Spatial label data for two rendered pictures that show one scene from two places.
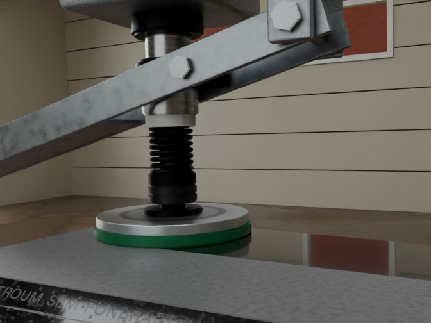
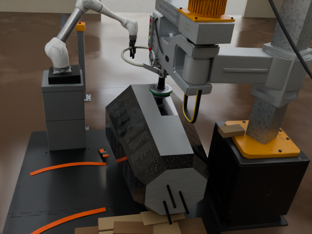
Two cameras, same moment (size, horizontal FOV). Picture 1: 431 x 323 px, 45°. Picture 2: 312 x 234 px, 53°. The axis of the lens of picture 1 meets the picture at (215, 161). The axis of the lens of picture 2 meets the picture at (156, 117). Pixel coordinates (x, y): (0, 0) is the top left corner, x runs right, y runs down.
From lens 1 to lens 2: 2.48 m
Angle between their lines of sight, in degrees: 50
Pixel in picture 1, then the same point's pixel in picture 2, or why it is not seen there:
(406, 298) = (152, 108)
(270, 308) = (141, 104)
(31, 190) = (265, 11)
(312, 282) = (151, 104)
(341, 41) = not seen: hidden behind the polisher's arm
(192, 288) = (141, 99)
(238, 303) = (141, 102)
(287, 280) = (150, 102)
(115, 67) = not seen: outside the picture
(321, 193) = not seen: outside the picture
